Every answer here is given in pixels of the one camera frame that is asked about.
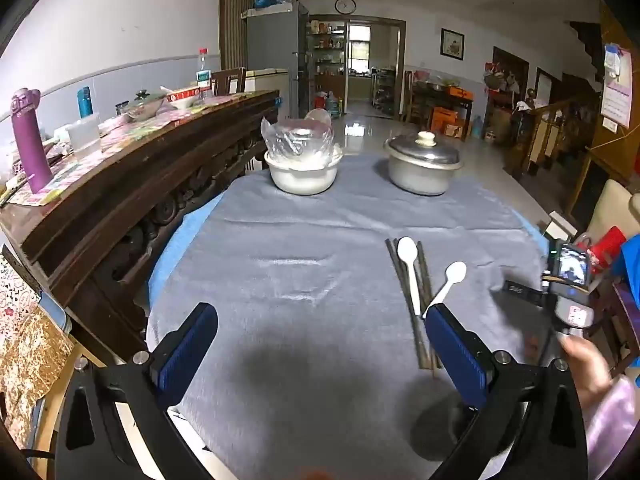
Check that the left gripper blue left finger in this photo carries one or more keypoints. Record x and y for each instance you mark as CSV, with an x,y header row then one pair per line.
x,y
180,353

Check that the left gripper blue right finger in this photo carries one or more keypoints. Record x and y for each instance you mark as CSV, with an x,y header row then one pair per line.
x,y
465,357

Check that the dark chopstick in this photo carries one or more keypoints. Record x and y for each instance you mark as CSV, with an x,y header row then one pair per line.
x,y
419,319
435,361
426,288
424,361

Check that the white plastic spoon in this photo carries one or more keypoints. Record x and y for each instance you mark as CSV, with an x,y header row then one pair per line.
x,y
408,253
455,274

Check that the person's right hand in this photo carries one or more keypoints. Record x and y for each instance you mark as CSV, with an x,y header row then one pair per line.
x,y
592,377

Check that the red child chair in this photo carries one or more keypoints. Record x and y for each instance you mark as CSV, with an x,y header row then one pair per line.
x,y
606,249

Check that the small white step stool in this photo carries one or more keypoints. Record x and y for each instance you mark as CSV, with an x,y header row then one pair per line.
x,y
558,228

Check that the blue jacket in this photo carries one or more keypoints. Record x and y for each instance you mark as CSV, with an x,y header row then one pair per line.
x,y
630,254

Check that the cream armchair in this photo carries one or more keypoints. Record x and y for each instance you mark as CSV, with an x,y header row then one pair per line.
x,y
616,206

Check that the grey table cloth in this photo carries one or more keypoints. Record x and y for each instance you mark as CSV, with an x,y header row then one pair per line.
x,y
314,366

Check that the dark carved wooden sideboard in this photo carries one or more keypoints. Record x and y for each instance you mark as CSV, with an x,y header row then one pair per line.
x,y
93,248

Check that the aluminium pot with lid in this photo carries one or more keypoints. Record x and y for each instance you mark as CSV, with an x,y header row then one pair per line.
x,y
422,163

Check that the dark wooden side table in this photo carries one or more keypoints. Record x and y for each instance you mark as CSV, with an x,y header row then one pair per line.
x,y
440,108

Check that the white bowl with plastic bag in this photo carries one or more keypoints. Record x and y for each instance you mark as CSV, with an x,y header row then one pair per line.
x,y
302,155

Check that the clear plastic cup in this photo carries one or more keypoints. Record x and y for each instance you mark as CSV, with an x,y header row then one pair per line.
x,y
85,135

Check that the glass lidded bowl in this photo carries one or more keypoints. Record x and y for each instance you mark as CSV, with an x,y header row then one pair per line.
x,y
144,106

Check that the red patterned bowl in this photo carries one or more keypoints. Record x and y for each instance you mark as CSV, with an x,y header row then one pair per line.
x,y
183,98

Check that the blue thermos bottle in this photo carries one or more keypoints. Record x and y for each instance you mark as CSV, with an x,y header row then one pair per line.
x,y
84,102

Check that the small white fan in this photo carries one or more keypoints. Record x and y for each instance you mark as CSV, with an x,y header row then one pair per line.
x,y
320,115

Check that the clear plastic water bottle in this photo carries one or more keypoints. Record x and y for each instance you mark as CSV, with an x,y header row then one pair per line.
x,y
204,74

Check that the purple water bottle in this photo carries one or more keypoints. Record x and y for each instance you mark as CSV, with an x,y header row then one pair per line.
x,y
24,104

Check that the white chest freezer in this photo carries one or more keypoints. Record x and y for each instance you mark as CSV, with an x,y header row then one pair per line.
x,y
272,79

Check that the grey refrigerator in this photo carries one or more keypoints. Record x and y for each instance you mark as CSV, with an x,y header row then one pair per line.
x,y
277,40

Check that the wall calendar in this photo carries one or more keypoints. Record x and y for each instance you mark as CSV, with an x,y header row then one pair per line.
x,y
617,85

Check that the framed wall picture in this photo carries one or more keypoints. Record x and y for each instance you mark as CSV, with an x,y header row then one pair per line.
x,y
452,44

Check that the round wall clock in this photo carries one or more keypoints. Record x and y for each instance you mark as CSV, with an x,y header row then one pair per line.
x,y
345,7

